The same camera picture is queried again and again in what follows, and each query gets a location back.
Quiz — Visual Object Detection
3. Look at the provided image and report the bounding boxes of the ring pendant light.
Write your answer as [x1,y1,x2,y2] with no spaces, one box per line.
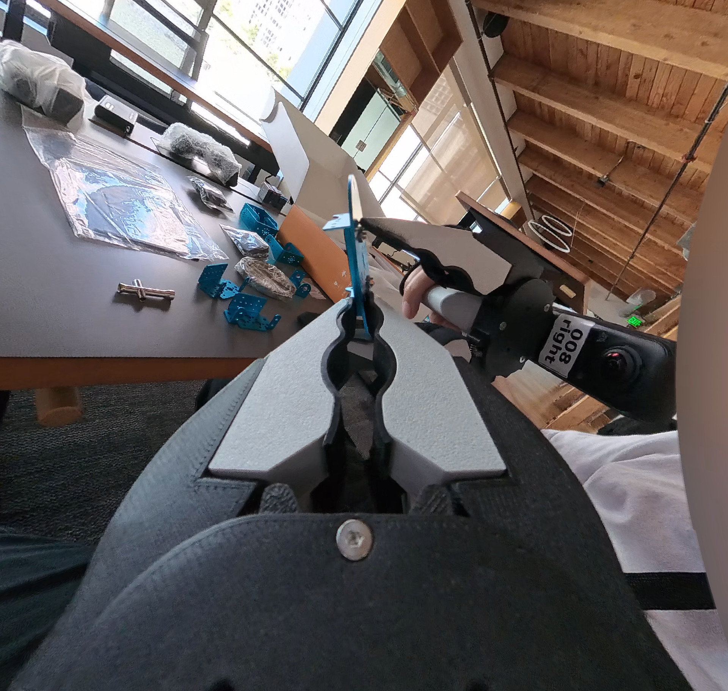
[526,215,574,254]

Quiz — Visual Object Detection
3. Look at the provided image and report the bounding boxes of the small bag of screws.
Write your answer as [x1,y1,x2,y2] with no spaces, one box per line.
[188,176,234,214]

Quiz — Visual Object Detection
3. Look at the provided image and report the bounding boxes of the wooden bookshelf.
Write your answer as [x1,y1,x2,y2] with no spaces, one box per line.
[314,0,464,134]

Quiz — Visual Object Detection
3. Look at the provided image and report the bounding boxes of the metal cross wrench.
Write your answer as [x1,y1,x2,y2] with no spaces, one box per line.
[116,278,176,305]

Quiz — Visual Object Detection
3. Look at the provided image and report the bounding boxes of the person's white striped shirt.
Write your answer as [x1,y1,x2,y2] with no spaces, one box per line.
[540,429,728,691]

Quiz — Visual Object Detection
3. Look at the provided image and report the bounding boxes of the large clear plastic bag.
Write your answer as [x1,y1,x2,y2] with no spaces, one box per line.
[23,108,228,262]

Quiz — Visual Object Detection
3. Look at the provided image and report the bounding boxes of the slatted chair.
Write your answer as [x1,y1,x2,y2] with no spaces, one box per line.
[104,0,229,80]

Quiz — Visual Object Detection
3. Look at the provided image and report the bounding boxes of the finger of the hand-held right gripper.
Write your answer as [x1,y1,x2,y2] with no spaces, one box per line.
[362,216,515,300]

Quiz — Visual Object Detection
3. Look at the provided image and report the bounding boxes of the small bag of dark parts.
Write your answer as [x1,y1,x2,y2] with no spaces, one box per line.
[221,223,271,259]

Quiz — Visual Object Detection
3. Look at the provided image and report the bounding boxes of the blue round metal plate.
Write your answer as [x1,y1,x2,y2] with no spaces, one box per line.
[343,174,376,344]

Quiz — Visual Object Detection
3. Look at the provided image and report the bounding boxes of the small black box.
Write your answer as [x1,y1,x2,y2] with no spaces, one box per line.
[94,95,137,134]

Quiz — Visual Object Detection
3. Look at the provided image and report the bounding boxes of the grey desk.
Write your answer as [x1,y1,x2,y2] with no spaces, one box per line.
[0,77,342,427]

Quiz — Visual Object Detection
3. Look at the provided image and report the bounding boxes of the open white cardboard box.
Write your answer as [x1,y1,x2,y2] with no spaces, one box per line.
[259,89,389,303]

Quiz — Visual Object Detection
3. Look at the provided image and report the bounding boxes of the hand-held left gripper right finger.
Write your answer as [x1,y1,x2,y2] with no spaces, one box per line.
[370,303,507,514]

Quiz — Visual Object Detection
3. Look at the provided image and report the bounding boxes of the person's dark trousers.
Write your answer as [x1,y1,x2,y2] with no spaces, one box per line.
[0,526,97,675]

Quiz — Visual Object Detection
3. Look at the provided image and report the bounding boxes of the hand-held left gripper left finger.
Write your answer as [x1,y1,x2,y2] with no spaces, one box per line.
[208,300,356,514]

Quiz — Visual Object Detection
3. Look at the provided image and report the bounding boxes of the person's right hand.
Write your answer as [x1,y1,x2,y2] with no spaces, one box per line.
[400,264,456,330]

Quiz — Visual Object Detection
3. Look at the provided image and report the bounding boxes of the wood-edged office desk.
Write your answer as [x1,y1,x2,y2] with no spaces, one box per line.
[0,0,281,182]

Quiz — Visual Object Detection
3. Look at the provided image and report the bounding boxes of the large window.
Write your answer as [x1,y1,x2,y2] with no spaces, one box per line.
[0,0,399,151]

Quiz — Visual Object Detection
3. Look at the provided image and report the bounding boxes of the long black ceiling rail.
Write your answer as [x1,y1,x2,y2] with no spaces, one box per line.
[606,82,728,299]

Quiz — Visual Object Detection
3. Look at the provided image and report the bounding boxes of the bubble-wrapped black item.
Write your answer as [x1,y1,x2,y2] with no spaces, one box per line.
[0,39,89,124]
[156,122,241,187]

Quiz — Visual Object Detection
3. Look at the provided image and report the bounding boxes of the small bag with brown coil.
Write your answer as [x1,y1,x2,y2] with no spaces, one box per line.
[235,256,297,300]

